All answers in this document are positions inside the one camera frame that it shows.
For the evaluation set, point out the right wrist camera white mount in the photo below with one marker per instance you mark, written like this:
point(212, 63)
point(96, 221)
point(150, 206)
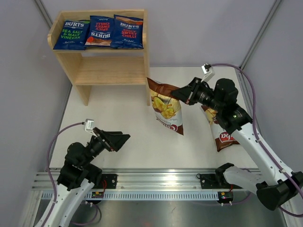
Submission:
point(208, 72)

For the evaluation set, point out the Burts spicy chilli bag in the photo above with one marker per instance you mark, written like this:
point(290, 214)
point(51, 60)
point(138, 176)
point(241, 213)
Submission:
point(127, 33)
point(100, 31)

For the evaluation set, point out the wooden two-tier shelf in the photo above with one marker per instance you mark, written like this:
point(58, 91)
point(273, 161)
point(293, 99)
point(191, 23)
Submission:
point(97, 66)

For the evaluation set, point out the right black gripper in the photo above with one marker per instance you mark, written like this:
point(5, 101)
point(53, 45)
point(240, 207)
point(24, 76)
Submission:
point(186, 94)

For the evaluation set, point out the white slotted cable duct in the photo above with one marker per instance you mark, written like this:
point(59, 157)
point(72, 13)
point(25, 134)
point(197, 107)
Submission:
point(152, 196)

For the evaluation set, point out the Burts sea salt vinegar bag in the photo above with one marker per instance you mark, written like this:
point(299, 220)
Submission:
point(73, 35)

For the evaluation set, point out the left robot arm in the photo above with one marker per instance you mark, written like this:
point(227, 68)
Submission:
point(78, 175)

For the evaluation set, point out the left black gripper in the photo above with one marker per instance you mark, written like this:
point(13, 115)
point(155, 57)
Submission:
point(111, 140)

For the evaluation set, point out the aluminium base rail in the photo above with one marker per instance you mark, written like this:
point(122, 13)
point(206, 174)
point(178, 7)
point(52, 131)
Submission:
point(158, 179)

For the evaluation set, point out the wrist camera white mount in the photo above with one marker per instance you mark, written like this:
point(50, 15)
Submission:
point(90, 128)
point(208, 72)

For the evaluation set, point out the Chuba cassava chips bag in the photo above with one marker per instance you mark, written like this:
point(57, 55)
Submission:
point(167, 109)
point(221, 138)

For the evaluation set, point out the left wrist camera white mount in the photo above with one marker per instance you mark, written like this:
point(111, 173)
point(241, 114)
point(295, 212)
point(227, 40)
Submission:
point(90, 128)

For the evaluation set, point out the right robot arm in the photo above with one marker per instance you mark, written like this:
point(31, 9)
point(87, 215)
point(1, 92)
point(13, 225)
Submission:
point(278, 183)

